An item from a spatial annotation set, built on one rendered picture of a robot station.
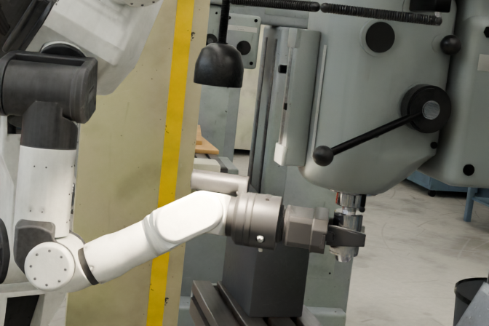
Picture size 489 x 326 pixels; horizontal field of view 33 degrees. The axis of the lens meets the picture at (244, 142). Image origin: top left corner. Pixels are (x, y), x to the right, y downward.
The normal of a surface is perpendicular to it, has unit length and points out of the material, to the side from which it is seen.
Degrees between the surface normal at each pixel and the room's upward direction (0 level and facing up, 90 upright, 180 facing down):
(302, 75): 90
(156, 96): 90
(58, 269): 85
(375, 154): 109
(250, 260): 90
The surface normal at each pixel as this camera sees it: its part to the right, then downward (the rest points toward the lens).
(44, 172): 0.00, 0.05
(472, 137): 0.24, 0.16
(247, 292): -0.95, -0.06
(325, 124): -0.73, 0.02
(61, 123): 0.59, 0.10
